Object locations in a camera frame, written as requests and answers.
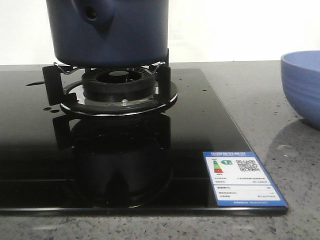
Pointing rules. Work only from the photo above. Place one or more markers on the dark blue cooking pot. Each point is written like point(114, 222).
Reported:
point(109, 33)

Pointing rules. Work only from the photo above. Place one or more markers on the light blue ceramic bowl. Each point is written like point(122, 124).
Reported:
point(300, 77)

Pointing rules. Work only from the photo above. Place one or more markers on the black metal pot support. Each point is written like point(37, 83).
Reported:
point(72, 100)

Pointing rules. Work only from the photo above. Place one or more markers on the black round burner head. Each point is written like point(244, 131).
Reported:
point(114, 85)

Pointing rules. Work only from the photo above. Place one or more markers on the blue energy label sticker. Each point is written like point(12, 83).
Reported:
point(238, 179)

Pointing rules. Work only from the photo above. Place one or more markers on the black glass gas stove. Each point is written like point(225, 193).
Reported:
point(52, 163)

